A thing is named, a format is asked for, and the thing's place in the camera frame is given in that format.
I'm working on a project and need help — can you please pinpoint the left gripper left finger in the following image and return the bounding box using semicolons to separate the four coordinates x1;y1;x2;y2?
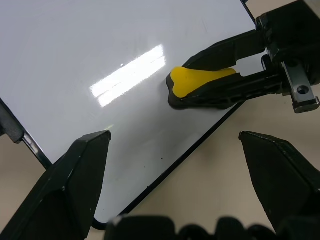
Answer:
0;130;112;240

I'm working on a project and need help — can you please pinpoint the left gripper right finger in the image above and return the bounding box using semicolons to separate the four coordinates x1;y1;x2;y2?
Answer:
238;130;320;232

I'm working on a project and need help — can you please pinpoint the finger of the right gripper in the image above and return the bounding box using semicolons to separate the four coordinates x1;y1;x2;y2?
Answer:
182;29;266;73
179;70;285;111

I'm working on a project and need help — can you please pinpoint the yellow whiteboard eraser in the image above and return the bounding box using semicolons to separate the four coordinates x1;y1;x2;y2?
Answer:
165;65;237;111

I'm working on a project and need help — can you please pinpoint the black-framed whiteboard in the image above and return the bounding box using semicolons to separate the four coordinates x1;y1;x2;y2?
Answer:
0;0;258;231

